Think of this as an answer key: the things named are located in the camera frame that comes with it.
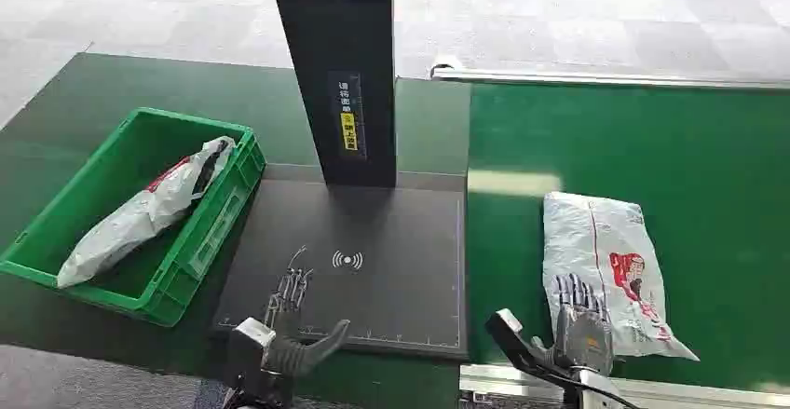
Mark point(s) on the black scanner column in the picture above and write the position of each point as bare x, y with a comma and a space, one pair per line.
342, 73

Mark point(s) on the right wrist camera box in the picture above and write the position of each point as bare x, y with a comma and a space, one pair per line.
515, 341

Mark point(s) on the green plastic crate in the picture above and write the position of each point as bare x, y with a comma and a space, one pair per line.
142, 221

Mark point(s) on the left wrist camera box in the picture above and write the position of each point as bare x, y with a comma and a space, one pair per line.
250, 347

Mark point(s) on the green conveyor belt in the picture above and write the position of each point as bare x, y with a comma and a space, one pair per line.
648, 208

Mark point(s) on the silver conveyor rail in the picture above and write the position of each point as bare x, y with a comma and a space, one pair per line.
605, 76

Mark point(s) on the white parcel bag with black print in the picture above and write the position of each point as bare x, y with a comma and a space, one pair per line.
148, 208

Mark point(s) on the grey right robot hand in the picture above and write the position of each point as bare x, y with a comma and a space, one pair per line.
583, 335

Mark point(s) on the black scanner base plate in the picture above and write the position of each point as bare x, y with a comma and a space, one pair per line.
370, 258

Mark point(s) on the white parcel bag with red print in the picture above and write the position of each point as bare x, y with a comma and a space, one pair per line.
608, 270

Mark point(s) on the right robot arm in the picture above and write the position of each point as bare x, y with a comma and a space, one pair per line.
592, 391

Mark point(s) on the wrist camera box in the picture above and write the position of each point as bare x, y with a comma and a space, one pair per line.
250, 347
515, 341

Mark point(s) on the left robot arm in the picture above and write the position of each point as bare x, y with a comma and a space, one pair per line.
259, 388

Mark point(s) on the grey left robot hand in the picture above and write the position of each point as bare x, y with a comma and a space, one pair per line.
290, 338

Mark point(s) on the silver conveyor frame edge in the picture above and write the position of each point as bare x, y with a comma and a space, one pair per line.
617, 391

